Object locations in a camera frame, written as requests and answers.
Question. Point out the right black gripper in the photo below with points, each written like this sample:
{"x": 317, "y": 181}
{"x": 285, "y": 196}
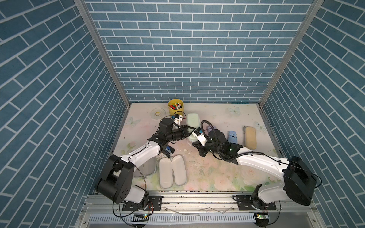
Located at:
{"x": 198, "y": 145}

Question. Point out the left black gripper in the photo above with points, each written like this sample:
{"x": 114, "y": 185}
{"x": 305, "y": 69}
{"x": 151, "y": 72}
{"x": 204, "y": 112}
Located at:
{"x": 185, "y": 134}

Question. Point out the grey sleeve back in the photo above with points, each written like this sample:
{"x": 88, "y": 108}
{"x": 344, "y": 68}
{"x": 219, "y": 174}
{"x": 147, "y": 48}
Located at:
{"x": 193, "y": 120}

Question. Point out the white sleeve case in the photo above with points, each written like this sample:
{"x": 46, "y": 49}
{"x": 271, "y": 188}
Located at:
{"x": 250, "y": 140}

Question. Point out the white sleeve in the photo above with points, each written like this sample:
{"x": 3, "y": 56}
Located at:
{"x": 172, "y": 171}

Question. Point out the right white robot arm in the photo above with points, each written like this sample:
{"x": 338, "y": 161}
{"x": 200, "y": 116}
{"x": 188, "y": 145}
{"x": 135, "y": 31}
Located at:
{"x": 295, "y": 181}

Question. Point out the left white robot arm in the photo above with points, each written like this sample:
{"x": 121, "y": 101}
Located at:
{"x": 115, "y": 179}

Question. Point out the blue stapler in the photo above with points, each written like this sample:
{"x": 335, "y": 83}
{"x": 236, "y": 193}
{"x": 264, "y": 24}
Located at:
{"x": 169, "y": 151}

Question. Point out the yellow pen cup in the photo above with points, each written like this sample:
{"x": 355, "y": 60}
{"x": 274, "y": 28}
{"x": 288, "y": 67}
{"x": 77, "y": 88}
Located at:
{"x": 175, "y": 105}

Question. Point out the clear tape roll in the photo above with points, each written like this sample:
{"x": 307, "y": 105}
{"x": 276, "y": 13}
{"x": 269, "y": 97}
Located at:
{"x": 157, "y": 113}

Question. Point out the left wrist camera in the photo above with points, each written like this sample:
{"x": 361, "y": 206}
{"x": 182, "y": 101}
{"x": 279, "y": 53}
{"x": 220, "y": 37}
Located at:
{"x": 177, "y": 118}

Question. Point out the aluminium front rail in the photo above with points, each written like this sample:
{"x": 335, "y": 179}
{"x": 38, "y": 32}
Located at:
{"x": 178, "y": 202}

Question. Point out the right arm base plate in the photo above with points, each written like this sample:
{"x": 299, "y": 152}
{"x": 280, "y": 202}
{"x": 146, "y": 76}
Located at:
{"x": 249, "y": 202}

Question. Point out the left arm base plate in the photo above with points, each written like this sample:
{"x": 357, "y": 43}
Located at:
{"x": 153, "y": 201}

